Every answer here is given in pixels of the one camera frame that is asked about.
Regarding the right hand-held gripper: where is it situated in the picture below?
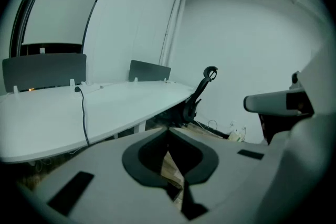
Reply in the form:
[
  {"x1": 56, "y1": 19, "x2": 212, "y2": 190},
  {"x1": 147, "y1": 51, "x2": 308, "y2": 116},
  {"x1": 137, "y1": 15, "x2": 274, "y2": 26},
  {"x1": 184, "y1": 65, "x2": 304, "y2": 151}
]
[{"x1": 243, "y1": 70, "x2": 315, "y2": 116}]

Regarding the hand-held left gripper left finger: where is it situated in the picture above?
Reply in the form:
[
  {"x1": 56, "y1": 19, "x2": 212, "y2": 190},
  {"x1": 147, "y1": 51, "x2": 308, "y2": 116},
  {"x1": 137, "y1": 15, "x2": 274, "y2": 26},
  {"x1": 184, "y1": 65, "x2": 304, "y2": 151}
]
[{"x1": 28, "y1": 127, "x2": 182, "y2": 224}]

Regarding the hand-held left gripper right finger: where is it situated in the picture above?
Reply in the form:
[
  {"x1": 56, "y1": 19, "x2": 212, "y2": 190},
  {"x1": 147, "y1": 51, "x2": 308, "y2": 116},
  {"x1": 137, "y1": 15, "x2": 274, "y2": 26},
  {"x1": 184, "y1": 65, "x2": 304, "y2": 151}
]
[{"x1": 167, "y1": 127, "x2": 283, "y2": 224}]

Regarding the white plastic bag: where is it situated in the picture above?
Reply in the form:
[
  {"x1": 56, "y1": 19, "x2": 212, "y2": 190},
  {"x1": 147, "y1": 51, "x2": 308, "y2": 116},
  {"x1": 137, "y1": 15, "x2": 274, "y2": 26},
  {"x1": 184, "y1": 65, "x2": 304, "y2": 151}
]
[{"x1": 227, "y1": 128, "x2": 247, "y2": 143}]

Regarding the long white curved desk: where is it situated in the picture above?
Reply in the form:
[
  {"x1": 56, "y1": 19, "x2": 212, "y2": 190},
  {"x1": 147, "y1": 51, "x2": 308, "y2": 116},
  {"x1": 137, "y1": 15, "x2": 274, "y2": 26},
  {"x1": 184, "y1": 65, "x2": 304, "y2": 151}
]
[{"x1": 0, "y1": 80, "x2": 197, "y2": 165}]

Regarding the black office chair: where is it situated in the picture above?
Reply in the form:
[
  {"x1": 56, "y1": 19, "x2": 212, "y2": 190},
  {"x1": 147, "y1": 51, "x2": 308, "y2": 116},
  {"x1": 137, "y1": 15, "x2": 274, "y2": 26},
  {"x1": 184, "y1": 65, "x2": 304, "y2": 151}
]
[{"x1": 182, "y1": 66, "x2": 219, "y2": 124}]

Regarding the white desk power strip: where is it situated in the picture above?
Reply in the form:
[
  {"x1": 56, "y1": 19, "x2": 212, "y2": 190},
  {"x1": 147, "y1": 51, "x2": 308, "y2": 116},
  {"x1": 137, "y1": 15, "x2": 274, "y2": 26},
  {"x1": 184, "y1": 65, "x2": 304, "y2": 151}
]
[{"x1": 78, "y1": 81, "x2": 104, "y2": 91}]

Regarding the grey desk divider panel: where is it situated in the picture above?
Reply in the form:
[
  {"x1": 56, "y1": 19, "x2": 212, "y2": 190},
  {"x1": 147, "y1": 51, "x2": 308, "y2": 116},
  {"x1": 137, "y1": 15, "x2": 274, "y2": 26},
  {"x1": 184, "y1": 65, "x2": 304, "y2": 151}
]
[
  {"x1": 128, "y1": 59, "x2": 172, "y2": 82},
  {"x1": 2, "y1": 53, "x2": 87, "y2": 93}
]

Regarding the window with white blind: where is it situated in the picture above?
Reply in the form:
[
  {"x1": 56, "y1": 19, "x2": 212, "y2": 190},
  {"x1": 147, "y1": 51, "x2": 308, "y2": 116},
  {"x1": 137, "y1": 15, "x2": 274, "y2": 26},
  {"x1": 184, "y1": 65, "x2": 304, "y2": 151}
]
[{"x1": 9, "y1": 0, "x2": 109, "y2": 59}]

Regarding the black power cable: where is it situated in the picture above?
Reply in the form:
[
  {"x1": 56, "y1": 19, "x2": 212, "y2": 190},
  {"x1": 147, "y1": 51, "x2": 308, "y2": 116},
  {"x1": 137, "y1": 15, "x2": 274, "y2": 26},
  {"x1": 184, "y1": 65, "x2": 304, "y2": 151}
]
[{"x1": 74, "y1": 86, "x2": 91, "y2": 146}]

